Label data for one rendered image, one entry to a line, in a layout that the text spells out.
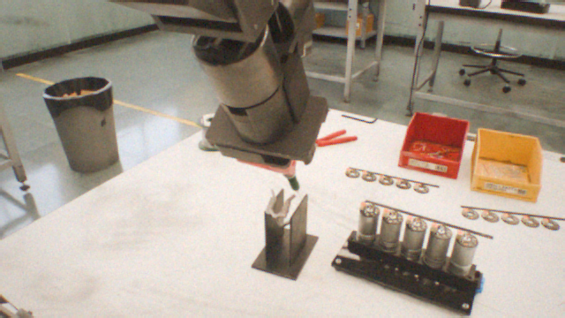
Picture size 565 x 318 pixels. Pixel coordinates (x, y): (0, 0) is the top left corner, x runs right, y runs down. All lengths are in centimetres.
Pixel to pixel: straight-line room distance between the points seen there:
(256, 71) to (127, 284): 32
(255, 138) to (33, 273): 34
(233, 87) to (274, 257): 27
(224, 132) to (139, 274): 22
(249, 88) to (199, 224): 32
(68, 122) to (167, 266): 178
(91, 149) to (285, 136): 200
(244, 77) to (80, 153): 207
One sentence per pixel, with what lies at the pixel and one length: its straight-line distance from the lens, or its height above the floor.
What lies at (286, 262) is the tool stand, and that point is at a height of 75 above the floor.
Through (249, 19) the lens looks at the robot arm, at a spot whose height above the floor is 106.
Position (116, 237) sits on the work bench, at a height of 75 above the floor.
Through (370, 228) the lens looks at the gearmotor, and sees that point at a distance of 50.
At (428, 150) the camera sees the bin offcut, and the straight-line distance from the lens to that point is 79.
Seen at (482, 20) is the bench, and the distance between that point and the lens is 273.
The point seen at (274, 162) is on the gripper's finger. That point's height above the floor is 92.
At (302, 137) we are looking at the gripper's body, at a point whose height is 95.
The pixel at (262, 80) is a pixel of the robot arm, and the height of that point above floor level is 101.
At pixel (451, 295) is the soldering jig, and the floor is 76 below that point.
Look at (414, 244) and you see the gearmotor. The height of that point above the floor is 79.
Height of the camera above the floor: 110
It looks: 29 degrees down
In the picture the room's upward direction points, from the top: straight up
